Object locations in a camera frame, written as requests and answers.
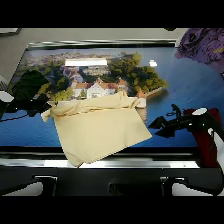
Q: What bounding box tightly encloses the silver frame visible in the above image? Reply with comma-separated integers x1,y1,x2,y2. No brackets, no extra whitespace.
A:
0,151,224,197

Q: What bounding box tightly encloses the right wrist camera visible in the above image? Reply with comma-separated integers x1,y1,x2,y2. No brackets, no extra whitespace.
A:
165,103,183,118

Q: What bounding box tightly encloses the purple garment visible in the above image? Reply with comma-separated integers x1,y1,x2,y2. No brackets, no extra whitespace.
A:
175,28,224,76

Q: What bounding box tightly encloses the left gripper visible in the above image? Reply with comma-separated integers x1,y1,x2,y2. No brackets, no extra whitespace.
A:
31,93,52,117

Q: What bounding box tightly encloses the cream T-shirt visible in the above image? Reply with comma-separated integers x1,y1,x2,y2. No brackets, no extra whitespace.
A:
40,90,153,168

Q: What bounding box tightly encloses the dark green garment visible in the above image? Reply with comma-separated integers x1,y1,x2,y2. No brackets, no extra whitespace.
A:
12,69,50,102

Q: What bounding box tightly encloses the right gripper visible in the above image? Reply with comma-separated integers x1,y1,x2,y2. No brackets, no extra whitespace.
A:
160,115,190,138

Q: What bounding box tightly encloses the black cable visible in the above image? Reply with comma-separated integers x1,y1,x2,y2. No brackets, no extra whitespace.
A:
0,112,30,122

